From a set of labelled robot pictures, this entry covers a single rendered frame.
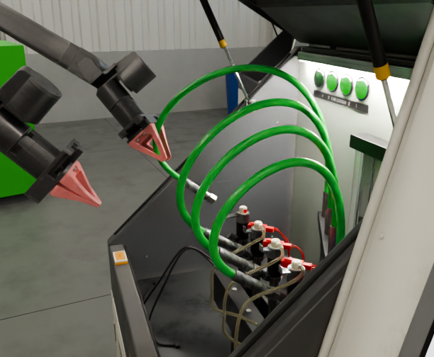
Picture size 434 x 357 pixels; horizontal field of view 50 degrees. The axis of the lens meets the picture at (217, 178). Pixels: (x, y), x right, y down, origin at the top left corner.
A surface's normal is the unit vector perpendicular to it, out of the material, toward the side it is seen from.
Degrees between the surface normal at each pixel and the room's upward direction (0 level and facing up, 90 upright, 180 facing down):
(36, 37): 70
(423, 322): 76
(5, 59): 90
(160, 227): 90
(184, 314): 0
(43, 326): 0
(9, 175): 90
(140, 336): 0
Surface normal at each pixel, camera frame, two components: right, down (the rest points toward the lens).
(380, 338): -0.92, -0.12
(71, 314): 0.00, -0.94
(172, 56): 0.41, 0.30
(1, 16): -0.18, -0.02
